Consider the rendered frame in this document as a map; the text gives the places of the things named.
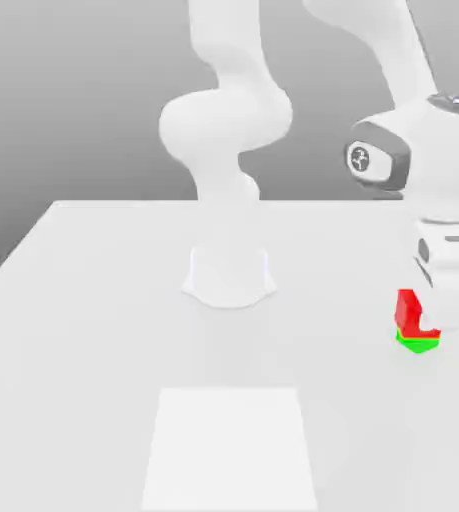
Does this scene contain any small red cube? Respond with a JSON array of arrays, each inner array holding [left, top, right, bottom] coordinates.
[[394, 288, 443, 342]]

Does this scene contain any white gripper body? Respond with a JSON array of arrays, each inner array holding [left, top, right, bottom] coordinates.
[[412, 255, 459, 332]]

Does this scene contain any small green cube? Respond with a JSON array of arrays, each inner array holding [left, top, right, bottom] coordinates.
[[395, 330, 442, 355]]

